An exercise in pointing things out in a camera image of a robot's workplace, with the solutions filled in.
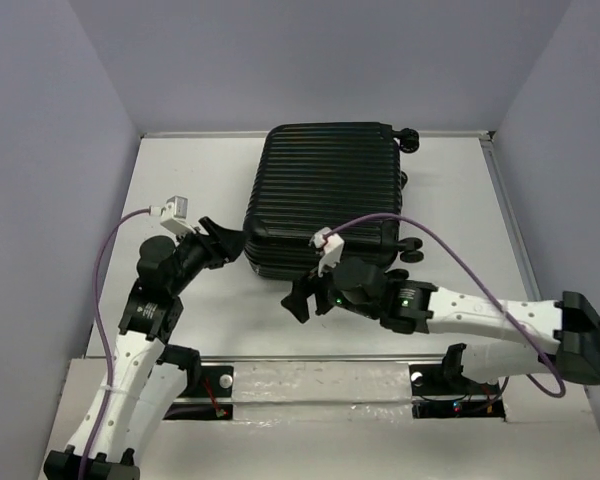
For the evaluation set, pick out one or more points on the black hard-shell suitcase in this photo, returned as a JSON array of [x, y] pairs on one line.
[[316, 175]]

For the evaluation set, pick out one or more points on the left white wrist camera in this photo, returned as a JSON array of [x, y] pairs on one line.
[[175, 212]]

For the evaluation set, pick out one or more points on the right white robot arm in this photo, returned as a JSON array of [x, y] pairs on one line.
[[560, 337]]

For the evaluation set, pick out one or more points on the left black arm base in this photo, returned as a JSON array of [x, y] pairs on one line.
[[209, 400]]

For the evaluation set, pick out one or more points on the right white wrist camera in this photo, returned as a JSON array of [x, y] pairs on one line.
[[330, 247]]

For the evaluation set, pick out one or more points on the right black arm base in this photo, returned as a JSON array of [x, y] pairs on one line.
[[435, 397]]

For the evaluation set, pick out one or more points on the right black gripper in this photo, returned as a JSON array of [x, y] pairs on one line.
[[296, 301]]

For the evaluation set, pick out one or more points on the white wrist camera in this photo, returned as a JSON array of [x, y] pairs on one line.
[[175, 212], [330, 247]]

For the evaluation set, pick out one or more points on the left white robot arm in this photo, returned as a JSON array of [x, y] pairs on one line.
[[144, 372]]

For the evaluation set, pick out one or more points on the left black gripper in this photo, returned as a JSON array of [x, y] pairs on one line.
[[228, 242]]

